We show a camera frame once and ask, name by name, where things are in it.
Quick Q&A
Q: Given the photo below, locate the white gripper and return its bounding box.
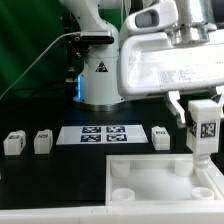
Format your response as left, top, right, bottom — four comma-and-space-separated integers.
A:
117, 29, 224, 128

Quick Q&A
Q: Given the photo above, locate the white square tabletop part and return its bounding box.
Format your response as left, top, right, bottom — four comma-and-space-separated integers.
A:
105, 154, 224, 206

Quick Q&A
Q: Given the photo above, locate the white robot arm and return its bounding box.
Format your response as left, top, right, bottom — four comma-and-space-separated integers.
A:
59, 0, 224, 127

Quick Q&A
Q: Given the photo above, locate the white obstacle fixture right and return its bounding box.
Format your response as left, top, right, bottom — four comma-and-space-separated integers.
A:
197, 159, 224, 200

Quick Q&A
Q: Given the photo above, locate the white sheet with tags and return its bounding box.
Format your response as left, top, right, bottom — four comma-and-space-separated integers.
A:
56, 125, 148, 145

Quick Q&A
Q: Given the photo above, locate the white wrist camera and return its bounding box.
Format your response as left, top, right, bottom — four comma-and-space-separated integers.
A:
120, 0, 178, 41

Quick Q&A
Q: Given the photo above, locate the black camera on mount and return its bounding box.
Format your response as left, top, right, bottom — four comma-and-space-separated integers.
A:
80, 31, 114, 44

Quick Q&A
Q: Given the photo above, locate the white front rail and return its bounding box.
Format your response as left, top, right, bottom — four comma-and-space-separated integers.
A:
0, 201, 224, 224

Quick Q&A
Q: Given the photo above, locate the grey cable left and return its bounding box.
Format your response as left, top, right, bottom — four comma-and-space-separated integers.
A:
0, 31, 82, 101

